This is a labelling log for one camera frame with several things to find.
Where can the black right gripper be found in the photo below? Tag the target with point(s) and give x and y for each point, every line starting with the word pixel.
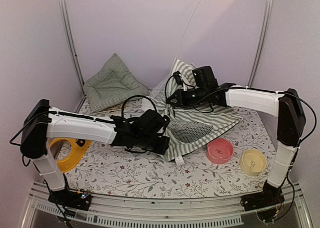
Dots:
pixel 179 101

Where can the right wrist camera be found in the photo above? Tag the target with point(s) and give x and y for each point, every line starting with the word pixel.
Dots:
pixel 181 80

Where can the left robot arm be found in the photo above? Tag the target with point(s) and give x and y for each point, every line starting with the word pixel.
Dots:
pixel 46 122

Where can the left aluminium corner post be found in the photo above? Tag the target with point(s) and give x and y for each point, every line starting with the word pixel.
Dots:
pixel 70 43

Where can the green checkered cushion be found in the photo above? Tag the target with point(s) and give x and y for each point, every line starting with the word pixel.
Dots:
pixel 112 85

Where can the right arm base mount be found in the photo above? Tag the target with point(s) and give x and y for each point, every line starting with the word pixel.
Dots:
pixel 269 196

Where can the front aluminium rail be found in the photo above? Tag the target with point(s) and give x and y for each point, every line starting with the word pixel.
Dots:
pixel 121 211

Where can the green striped pet tent fabric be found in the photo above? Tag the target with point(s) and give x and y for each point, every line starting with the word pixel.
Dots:
pixel 190 129

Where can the cream pet bowl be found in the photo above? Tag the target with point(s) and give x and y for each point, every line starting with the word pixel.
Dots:
pixel 252 162

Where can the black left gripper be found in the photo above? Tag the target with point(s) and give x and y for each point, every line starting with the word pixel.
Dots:
pixel 164 145

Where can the aluminium corner post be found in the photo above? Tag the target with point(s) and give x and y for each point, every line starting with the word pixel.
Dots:
pixel 70 43
pixel 261 41

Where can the right aluminium corner post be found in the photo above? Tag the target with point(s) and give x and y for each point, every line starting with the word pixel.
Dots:
pixel 261 41

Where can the pink pet bowl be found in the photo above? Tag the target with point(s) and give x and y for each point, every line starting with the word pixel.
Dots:
pixel 219 151

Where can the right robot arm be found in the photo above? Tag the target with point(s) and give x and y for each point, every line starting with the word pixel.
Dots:
pixel 296 120

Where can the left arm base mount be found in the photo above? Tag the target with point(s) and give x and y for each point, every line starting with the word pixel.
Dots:
pixel 80 199

